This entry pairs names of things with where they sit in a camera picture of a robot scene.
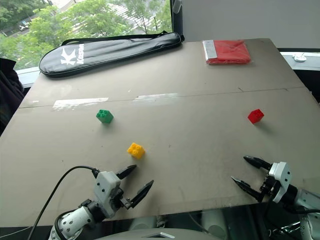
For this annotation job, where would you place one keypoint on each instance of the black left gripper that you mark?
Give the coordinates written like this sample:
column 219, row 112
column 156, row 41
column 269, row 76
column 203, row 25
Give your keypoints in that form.
column 123, row 201

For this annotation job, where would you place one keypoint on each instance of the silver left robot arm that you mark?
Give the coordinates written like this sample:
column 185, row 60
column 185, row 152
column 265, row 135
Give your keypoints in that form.
column 72, row 222

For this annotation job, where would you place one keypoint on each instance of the black racket bag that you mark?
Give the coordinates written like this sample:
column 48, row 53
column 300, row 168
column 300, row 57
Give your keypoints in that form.
column 112, row 52

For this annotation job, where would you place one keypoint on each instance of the small white round device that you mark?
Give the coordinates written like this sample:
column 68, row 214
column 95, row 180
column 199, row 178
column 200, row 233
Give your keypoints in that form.
column 299, row 58

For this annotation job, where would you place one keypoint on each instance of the dark hanging garment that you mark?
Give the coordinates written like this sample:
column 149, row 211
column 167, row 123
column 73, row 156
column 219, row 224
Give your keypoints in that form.
column 8, row 95

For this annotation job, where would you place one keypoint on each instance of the red toy brick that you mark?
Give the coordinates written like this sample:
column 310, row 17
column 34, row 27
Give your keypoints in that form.
column 256, row 116

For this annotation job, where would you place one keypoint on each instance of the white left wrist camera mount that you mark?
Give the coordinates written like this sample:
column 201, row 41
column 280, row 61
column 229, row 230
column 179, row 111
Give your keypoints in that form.
column 105, row 185

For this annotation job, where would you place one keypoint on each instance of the green toy brick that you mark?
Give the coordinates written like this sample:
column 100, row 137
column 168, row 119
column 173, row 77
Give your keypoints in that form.
column 105, row 117

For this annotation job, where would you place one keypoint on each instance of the red cloth in plastic package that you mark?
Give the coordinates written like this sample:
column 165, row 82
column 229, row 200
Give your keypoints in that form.
column 230, row 52

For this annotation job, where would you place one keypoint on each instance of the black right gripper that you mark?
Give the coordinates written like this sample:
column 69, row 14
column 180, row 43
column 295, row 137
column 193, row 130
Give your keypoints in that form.
column 269, row 186

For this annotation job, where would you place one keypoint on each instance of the black window frame post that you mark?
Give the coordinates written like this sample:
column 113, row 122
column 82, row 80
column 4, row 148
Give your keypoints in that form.
column 178, row 25

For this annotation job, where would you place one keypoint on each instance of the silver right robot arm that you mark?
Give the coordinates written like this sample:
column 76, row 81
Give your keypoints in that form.
column 306, row 197

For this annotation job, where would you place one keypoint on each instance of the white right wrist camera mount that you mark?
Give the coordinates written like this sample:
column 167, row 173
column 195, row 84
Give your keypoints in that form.
column 281, row 175

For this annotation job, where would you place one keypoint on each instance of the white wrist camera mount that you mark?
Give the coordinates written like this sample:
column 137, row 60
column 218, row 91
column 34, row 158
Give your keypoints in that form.
column 281, row 175
column 105, row 185

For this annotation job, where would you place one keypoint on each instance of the yellow toy brick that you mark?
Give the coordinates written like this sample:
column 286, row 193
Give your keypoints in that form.
column 136, row 150

